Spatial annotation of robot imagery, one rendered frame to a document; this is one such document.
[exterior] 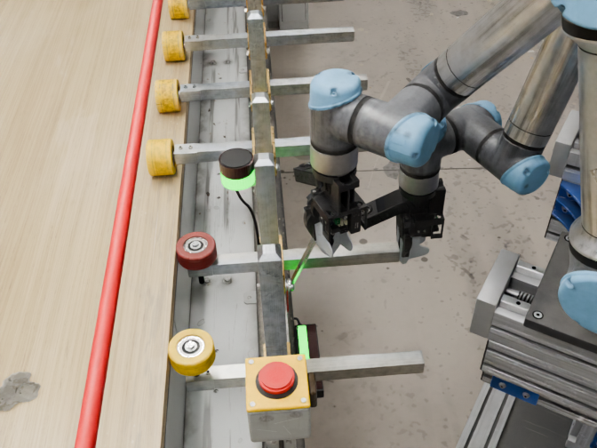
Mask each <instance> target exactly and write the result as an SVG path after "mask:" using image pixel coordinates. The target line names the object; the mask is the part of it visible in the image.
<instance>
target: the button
mask: <svg viewBox="0 0 597 448"><path fill-rule="evenodd" d="M294 380H295V377H294V371H293V370H292V368H291V367H290V366H289V365H288V364H286V363H283V362H272V363H269V364H266V365H265V366H264V367H262V369H261V370H260V372H259V385H260V386H261V387H262V389H263V390H265V391H266V392H267V393H269V394H274V395H278V394H282V393H285V392H286V391H288V390H289V389H290V388H291V387H292V385H293V383H294Z"/></svg>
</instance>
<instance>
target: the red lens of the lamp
mask: <svg viewBox="0 0 597 448"><path fill-rule="evenodd" d="M242 149H245V148H242ZM228 150H229V149H228ZM245 150H247V149H245ZM226 151H227V150H226ZM226 151H224V152H226ZM247 151H249V150H247ZM224 152H223V153H224ZM249 152H250V151H249ZM223 153H222V154H223ZM222 154H221V155H220V156H219V169H220V172H221V174H222V175H223V176H224V177H226V178H229V179H232V180H239V179H243V178H246V177H248V176H249V175H251V174H252V173H253V171H254V160H253V154H252V153H251V152H250V154H251V156H252V160H251V162H250V163H249V164H248V165H246V166H244V167H241V168H236V169H233V168H227V167H226V166H224V165H223V164H221V162H220V158H221V156H222Z"/></svg>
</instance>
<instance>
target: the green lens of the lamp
mask: <svg viewBox="0 0 597 448"><path fill-rule="evenodd" d="M220 177H221V183H222V185H223V186H224V187H225V188H228V189H231V190H243V189H246V188H249V187H250V186H251V185H253V183H254V182H255V172H254V171H253V173H252V174H251V175H250V176H249V177H247V178H245V179H242V180H230V179H228V178H226V177H224V176H223V175H222V174H221V173H220Z"/></svg>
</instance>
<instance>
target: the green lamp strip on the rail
mask: <svg viewBox="0 0 597 448"><path fill-rule="evenodd" d="M298 342H299V352H300V354H305V355H306V359H309V354H308V345H307V336H306V326H305V325H304V326H298Z"/></svg>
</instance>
